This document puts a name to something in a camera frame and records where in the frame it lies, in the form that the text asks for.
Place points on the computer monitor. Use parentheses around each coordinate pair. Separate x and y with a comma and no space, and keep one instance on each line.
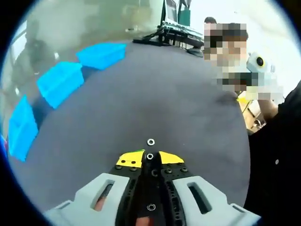
(171,10)

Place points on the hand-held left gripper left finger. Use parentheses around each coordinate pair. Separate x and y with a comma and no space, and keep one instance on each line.
(94,195)

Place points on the single silver nut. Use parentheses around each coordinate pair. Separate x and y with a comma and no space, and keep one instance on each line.
(149,156)

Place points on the person's left hand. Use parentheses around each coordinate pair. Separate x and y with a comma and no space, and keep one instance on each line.
(144,221)

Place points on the blue plastic bin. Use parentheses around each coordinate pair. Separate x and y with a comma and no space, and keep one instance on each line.
(60,86)
(101,56)
(21,131)

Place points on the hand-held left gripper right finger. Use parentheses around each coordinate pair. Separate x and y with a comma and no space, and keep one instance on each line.
(211,202)

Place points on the single silver washer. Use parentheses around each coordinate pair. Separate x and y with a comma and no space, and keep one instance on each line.
(148,142)

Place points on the person's black clothing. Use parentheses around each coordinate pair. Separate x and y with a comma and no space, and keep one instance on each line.
(275,164)

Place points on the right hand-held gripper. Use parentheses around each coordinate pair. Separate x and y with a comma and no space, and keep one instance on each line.
(258,61)

